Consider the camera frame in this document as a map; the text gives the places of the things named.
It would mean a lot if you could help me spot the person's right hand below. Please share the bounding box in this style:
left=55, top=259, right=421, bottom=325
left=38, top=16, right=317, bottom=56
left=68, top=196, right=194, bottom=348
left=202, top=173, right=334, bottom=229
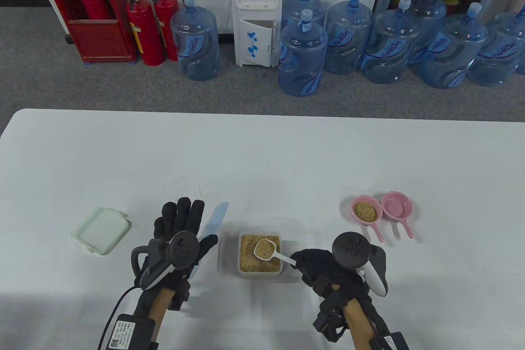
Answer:
left=290, top=249, right=387, bottom=341

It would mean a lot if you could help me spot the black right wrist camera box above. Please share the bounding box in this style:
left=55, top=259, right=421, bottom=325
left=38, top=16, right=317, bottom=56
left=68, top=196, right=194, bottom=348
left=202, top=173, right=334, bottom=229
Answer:
left=369, top=332, right=409, bottom=350

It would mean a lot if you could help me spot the red fire extinguisher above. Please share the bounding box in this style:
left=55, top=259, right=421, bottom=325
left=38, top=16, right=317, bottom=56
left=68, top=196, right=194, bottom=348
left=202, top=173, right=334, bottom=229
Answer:
left=125, top=0, right=166, bottom=66
left=80, top=0, right=111, bottom=20
left=153, top=0, right=184, bottom=62

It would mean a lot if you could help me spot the white sesame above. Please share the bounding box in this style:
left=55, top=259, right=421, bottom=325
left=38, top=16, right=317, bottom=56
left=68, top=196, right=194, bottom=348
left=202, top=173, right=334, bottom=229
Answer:
left=240, top=234, right=282, bottom=272

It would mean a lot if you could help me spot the white coffee spoon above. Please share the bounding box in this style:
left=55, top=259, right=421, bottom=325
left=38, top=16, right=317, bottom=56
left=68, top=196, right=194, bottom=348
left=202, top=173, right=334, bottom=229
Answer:
left=254, top=238, right=297, bottom=265

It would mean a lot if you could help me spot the person's right forearm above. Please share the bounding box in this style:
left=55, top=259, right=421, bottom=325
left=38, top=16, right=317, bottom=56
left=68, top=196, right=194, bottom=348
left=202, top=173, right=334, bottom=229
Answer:
left=342, top=299, right=377, bottom=350

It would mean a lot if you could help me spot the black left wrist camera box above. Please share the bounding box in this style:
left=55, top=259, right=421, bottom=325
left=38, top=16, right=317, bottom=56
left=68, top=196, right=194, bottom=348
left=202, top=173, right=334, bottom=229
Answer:
left=107, top=314, right=159, bottom=350

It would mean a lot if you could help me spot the red fire extinguisher cabinet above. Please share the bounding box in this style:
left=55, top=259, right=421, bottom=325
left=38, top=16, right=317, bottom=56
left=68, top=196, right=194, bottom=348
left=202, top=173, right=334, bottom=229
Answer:
left=40, top=0, right=137, bottom=64

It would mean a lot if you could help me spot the clear green-rimmed container lid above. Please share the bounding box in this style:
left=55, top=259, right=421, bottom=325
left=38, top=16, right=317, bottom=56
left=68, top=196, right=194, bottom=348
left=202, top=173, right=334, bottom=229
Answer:
left=74, top=206, right=132, bottom=256

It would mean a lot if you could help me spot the row of blue water jugs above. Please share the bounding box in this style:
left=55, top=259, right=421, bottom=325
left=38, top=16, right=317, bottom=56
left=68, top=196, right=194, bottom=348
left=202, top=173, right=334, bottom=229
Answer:
left=169, top=0, right=525, bottom=97

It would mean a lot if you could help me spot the person's left forearm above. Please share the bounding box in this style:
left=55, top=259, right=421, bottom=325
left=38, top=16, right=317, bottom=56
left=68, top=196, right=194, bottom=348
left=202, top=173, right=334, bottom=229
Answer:
left=148, top=288, right=173, bottom=322

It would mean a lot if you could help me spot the black white right hand controller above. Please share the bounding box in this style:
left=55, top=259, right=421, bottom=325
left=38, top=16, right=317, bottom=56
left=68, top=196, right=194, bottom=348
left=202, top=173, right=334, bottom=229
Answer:
left=332, top=232, right=388, bottom=297

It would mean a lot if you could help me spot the small white sesame portion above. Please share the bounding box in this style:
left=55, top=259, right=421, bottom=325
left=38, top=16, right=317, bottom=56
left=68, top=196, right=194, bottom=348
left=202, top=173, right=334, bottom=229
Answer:
left=354, top=201, right=378, bottom=223

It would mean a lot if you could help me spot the person's left hand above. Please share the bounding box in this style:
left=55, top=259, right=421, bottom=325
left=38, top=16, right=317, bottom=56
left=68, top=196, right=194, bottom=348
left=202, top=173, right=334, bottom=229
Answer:
left=137, top=197, right=218, bottom=316

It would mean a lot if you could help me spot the pink dish with handle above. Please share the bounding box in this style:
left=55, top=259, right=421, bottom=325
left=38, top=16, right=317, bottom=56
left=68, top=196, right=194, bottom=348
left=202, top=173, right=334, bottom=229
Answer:
left=381, top=191, right=415, bottom=239
left=351, top=196, right=386, bottom=243

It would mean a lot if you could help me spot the clear plastic container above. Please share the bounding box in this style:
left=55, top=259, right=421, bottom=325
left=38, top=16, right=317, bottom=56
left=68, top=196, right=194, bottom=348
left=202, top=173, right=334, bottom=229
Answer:
left=238, top=231, right=284, bottom=280

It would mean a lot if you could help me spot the light blue knife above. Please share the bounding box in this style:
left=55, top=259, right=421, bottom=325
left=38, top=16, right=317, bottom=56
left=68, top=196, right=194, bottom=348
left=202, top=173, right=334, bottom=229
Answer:
left=189, top=202, right=229, bottom=281

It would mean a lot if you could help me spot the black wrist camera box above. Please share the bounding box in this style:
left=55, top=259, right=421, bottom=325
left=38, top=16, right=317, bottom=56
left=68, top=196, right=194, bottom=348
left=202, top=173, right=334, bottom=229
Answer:
left=369, top=332, right=409, bottom=350
left=107, top=314, right=159, bottom=350

